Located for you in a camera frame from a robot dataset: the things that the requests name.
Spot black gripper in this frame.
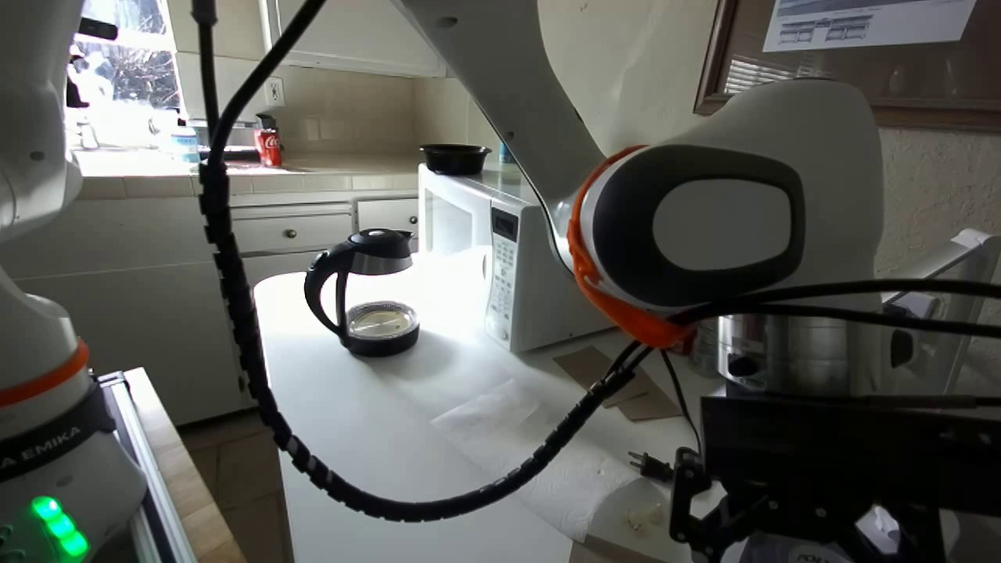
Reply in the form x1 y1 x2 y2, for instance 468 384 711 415
670 447 949 563

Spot white microwave oven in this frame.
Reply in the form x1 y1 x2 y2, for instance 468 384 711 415
417 160 619 355

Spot white paper towel sheet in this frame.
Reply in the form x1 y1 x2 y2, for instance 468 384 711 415
433 371 670 543

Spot glass electric kettle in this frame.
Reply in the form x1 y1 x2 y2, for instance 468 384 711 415
301 224 422 359

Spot black plastic bowl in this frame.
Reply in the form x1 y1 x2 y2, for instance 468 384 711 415
418 140 494 178

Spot red bottle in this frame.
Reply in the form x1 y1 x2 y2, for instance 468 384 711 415
253 109 289 168

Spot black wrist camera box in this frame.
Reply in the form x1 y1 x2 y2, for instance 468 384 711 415
698 389 1001 517

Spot black power cord with plug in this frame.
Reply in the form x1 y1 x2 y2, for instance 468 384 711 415
626 447 674 486

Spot thin black cables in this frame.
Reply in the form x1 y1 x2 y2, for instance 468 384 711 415
666 274 1001 342

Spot brown framed wall picture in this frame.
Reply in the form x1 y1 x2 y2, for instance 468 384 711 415
693 0 1001 135

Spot aluminium frame rail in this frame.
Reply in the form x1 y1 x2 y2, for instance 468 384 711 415
97 363 248 563

